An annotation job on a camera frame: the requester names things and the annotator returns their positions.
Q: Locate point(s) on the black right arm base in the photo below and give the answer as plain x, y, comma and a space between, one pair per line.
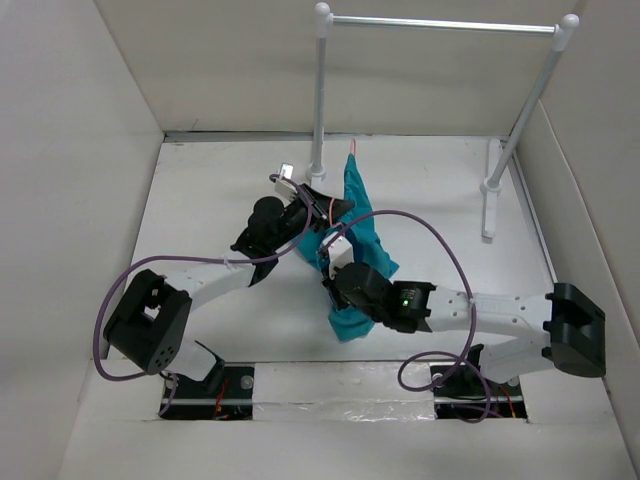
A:
462, 397

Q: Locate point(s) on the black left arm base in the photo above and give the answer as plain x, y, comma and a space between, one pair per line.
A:
230, 400

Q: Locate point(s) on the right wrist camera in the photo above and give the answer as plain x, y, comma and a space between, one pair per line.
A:
339, 252

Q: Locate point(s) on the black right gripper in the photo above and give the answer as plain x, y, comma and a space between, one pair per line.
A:
338, 300

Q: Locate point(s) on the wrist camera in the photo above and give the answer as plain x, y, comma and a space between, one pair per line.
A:
339, 252
282, 180

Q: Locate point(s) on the teal t shirt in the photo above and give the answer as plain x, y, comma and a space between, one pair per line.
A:
350, 324

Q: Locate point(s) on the pink wire hanger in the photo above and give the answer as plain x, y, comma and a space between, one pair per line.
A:
332, 219

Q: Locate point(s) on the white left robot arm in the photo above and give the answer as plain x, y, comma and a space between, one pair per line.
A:
148, 324

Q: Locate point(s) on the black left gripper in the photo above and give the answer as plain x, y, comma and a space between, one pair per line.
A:
321, 206

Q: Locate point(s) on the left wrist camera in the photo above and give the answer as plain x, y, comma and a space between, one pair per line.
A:
282, 180

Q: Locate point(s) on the white clothes rack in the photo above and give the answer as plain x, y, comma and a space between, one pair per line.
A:
381, 73

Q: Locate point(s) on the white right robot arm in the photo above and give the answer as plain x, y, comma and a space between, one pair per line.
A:
563, 329

